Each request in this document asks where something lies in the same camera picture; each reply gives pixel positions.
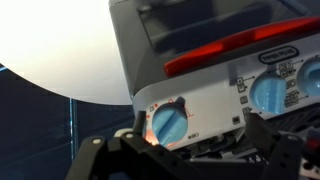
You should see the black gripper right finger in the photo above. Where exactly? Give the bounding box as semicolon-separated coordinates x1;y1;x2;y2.
245;113;303;180

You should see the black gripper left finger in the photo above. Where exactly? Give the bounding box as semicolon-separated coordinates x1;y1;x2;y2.
65;111;200;180

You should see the blue knob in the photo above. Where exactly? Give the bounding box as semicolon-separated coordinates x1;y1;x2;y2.
250;76;287;115
152;103;188;146
297;57;320;96

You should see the grey toy oven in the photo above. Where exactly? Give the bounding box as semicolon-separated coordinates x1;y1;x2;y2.
109;0;320;162

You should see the red oven door handle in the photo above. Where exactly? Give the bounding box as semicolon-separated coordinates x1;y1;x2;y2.
163;16;320;77

